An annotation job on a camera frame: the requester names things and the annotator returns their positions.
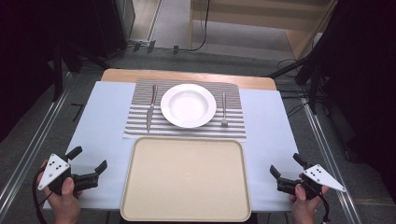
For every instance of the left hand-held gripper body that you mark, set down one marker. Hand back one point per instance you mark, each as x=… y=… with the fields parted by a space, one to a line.
x=53 y=171

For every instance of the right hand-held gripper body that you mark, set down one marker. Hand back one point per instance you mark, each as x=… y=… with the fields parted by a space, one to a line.
x=323 y=179

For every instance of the silver table knife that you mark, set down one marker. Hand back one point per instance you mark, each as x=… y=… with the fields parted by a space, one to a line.
x=150 y=115

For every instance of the silver fork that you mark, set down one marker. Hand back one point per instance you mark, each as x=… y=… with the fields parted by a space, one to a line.
x=224 y=109

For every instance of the beige plastic tray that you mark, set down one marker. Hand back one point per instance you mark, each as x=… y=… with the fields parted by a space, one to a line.
x=186 y=180

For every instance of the white deep plate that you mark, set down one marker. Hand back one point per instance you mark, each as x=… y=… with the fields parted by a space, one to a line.
x=188 y=105

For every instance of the person's left hand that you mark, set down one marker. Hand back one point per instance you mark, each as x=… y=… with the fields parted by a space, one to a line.
x=63 y=203

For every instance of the person's right hand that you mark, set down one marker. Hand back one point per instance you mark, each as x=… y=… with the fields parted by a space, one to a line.
x=303 y=208

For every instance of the black tape strip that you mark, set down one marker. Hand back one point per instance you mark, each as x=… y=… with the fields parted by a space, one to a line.
x=77 y=104
x=78 y=113

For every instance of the white table cover sheet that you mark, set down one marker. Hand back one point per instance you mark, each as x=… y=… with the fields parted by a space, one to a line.
x=102 y=124

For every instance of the striped woven placemat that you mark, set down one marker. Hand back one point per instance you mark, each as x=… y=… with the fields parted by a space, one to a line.
x=140 y=121

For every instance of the black stand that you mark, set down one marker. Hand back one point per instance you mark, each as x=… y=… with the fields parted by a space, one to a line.
x=57 y=77
x=313 y=96

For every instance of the wooden table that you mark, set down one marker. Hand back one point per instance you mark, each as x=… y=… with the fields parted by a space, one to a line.
x=124 y=75

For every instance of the black curtain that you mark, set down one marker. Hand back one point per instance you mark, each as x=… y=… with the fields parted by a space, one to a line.
x=18 y=62
x=367 y=77

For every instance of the dark cabinet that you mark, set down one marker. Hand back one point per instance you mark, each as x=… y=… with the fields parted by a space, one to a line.
x=109 y=25

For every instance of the light wooden cabinet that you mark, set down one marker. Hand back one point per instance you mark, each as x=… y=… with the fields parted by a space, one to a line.
x=249 y=15

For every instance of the metal floor rail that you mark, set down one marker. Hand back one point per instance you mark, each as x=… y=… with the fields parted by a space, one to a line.
x=31 y=149
x=330 y=161

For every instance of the black floor bracket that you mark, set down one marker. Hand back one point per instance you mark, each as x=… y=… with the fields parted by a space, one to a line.
x=151 y=45
x=137 y=46
x=176 y=49

